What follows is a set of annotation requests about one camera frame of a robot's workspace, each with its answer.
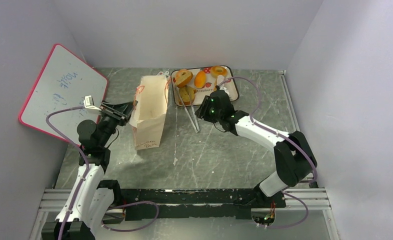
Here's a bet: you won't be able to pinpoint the small plastic packet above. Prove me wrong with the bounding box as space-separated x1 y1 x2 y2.
157 70 170 78

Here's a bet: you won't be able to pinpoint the metal kitchen tongs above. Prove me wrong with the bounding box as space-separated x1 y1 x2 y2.
173 85 200 133

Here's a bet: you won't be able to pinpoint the fake bread slice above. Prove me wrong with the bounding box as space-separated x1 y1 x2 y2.
179 85 197 106

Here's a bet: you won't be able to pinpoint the fake orange donut bread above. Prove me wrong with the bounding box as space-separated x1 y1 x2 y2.
174 69 194 88

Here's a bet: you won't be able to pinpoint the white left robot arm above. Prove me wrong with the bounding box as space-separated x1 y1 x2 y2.
41 101 135 240

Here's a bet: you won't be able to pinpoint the strawberry print tray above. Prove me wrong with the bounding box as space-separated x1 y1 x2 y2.
170 66 240 107

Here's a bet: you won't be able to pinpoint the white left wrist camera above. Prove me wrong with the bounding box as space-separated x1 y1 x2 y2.
83 95 101 112

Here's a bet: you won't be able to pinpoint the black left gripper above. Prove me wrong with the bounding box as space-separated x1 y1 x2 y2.
97 100 137 147

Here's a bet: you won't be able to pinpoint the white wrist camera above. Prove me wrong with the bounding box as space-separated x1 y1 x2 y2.
215 85 230 98
83 95 101 112

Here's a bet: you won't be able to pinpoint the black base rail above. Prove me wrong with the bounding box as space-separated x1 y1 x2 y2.
121 188 286 221

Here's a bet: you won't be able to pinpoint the beige paper bag orange handles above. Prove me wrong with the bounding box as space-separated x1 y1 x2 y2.
129 73 169 151

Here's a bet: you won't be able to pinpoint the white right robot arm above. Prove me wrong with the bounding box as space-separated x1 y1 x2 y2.
195 89 317 207

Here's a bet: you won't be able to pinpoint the pink framed whiteboard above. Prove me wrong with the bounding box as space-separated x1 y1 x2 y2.
18 44 108 144

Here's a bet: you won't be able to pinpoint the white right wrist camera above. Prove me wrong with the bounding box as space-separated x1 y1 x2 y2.
215 85 230 98

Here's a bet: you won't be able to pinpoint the fake long baguette bread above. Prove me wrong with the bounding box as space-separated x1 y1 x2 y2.
214 75 225 91

